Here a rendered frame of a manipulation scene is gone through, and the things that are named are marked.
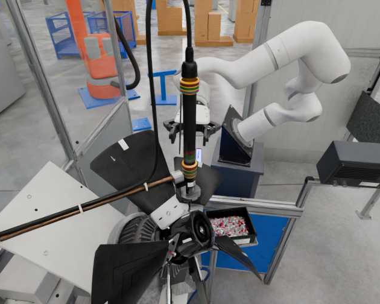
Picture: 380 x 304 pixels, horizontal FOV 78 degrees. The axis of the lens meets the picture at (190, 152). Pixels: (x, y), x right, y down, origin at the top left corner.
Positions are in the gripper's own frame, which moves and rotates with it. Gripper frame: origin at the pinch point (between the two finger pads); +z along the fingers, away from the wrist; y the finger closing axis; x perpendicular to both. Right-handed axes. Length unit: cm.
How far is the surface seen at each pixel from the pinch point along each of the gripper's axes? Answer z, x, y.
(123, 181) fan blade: 5.0, -13.1, 18.2
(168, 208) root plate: 6.3, -21.6, 5.4
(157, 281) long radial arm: 20.9, -37.0, 6.7
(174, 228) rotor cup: 10.7, -24.9, 3.1
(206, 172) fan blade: -20.1, -29.9, -4.6
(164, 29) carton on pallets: -901, -130, 207
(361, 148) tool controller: -35, -23, -68
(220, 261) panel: -36, -126, -17
